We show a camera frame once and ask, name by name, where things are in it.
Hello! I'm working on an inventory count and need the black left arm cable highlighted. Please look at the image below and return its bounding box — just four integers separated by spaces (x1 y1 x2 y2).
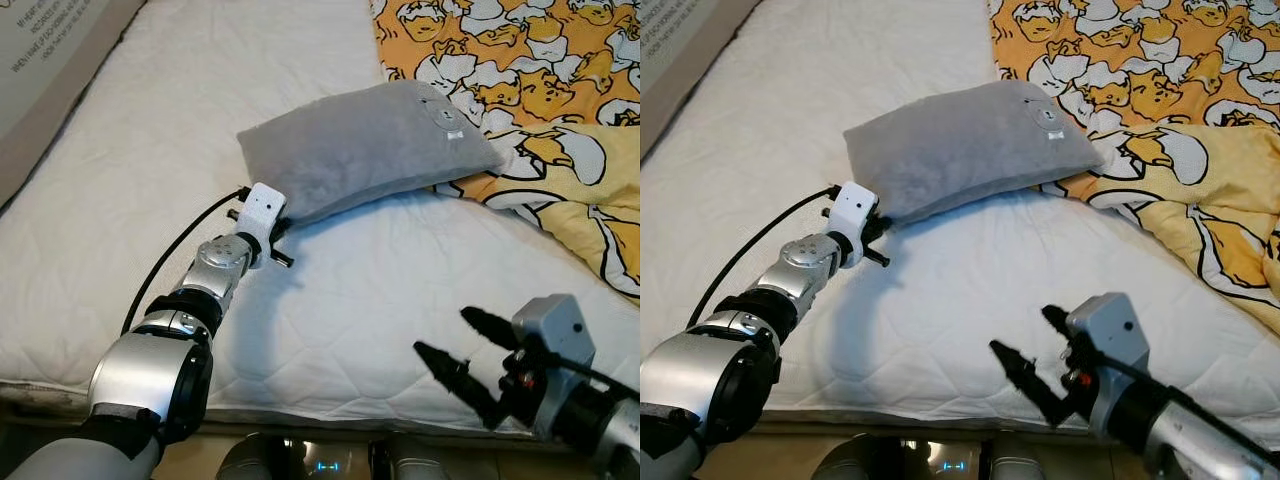
688 185 839 329
120 187 251 336

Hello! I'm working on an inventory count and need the beige pillow with printed text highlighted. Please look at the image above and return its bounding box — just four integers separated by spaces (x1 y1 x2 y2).
640 0 766 161
0 0 149 209

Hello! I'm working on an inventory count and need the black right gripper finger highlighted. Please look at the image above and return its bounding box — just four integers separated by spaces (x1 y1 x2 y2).
1042 306 1085 346
413 343 506 431
460 308 523 353
988 342 1069 429

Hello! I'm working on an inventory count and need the silver robot leg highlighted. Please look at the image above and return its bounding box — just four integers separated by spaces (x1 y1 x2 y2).
985 432 1061 480
385 432 471 480
215 432 301 480
812 432 901 480

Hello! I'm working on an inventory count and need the yellow egg cartoon blanket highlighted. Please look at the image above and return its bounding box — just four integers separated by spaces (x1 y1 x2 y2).
988 0 1280 336
370 0 641 301

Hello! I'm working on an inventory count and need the white quilted mattress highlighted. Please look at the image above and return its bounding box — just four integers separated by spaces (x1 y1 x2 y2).
640 0 1280 431
0 0 641 436

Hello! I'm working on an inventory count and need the grey plush pillow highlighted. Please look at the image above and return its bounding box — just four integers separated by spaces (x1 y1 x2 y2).
843 80 1106 223
237 80 506 226

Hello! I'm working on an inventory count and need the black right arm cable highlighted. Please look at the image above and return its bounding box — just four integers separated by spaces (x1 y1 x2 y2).
530 345 641 396
1095 345 1280 466

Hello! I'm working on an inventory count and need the silver robot left leg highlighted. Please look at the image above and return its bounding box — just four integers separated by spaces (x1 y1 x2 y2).
812 432 901 480
215 432 301 480

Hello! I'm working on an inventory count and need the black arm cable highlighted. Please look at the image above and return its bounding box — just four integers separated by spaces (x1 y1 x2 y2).
530 345 641 396
1095 345 1280 466
688 185 839 329
120 187 251 336

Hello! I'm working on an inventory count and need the beige bed base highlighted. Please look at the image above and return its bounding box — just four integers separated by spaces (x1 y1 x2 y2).
0 395 521 446
770 400 1101 441

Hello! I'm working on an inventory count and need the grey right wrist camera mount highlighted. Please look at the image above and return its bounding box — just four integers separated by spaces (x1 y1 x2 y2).
510 294 598 441
1065 292 1151 436

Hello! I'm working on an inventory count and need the silver robot right leg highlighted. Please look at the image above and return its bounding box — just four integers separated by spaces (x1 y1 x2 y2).
985 432 1061 480
385 432 471 480

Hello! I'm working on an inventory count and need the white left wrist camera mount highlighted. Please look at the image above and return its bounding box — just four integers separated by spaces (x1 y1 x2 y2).
830 181 881 251
240 183 289 256

